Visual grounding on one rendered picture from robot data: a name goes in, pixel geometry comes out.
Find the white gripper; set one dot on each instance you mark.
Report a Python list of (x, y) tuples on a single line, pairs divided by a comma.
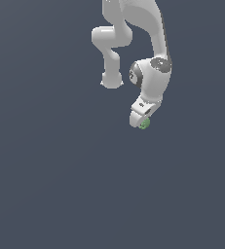
[(141, 111)]

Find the small green ball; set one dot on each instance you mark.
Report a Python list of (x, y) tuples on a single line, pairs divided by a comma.
[(145, 124)]

